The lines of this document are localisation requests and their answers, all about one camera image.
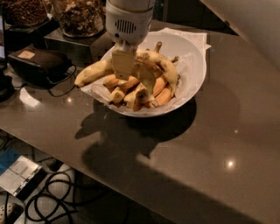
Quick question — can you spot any black headset case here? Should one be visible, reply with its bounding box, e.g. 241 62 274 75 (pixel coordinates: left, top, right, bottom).
8 45 73 89

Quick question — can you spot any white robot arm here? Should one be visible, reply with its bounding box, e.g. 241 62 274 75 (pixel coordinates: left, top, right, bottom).
106 0 280 80

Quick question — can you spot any small banana front left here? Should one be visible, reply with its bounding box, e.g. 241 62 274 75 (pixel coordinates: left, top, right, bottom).
109 87 126 105

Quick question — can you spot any steel pedestal block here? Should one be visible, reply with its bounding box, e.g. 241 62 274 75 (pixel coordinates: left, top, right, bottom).
45 28 114 67

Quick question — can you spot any glass jar of brown nuts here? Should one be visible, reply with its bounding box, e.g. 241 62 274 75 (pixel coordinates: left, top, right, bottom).
0 0 47 25

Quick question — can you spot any upper spotted yellow banana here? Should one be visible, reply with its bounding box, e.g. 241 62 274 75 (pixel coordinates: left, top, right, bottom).
136 50 179 96

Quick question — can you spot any black cable on table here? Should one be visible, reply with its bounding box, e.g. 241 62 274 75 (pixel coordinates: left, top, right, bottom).
46 64 78 98

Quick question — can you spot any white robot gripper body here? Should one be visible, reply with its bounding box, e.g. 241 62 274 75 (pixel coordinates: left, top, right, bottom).
106 0 155 53

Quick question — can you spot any black cable on floor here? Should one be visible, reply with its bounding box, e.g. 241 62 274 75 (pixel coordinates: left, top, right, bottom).
24 167 97 224

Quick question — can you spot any white paper liner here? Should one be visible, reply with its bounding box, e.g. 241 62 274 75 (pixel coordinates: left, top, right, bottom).
80 27 212 116

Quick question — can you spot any silver box on floor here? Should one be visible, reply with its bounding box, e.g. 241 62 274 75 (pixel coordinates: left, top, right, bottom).
0 156 42 199

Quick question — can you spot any orange banana right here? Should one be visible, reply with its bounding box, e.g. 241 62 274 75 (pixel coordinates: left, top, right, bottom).
156 85 172 106

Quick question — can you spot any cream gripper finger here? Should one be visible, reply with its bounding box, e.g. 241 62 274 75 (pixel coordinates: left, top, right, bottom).
112 50 136 81

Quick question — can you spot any banana with dark tip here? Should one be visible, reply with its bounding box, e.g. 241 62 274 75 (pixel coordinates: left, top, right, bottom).
136 88 149 103

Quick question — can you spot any glass jar of granola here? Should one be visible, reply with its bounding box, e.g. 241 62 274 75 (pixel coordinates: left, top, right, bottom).
51 0 105 38

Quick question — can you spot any white oval bowl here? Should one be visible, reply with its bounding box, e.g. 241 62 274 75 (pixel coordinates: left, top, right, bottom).
93 31 207 118

